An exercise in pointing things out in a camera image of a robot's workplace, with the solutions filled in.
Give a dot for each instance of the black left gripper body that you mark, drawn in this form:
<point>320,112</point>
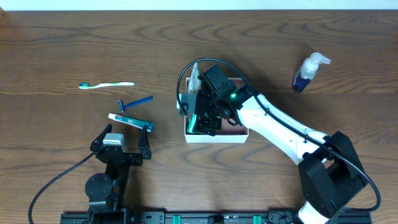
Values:
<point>123,156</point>

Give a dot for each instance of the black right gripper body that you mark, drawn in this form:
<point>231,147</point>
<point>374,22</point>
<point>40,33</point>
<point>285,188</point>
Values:
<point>206,125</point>

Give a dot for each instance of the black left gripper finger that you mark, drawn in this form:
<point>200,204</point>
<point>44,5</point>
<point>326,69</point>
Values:
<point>99,139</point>
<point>143,144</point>

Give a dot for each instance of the white cosmetic tube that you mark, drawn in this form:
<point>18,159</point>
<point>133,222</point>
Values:
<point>194,84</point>

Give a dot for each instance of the green white soap box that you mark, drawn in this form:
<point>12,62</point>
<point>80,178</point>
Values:
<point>191,124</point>

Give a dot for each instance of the teal white toothpaste tube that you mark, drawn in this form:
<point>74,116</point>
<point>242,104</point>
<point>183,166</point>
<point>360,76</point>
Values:
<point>137,123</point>

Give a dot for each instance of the white pink-lined cardboard box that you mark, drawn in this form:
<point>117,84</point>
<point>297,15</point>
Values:
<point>227,134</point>

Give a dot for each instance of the clear pump bottle blue liquid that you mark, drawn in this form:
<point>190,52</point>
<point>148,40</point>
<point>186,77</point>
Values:
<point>307,71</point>

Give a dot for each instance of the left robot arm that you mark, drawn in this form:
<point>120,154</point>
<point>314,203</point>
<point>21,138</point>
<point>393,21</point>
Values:
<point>106,190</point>

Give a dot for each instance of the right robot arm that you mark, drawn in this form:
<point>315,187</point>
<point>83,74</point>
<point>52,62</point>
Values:
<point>330,171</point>

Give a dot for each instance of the blue disposable razor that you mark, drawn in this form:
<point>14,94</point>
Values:
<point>122,107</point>

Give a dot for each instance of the white green toothbrush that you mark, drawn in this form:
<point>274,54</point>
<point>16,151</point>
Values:
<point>87,86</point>

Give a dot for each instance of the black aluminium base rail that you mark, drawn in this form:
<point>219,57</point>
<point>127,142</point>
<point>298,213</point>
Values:
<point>192,218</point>

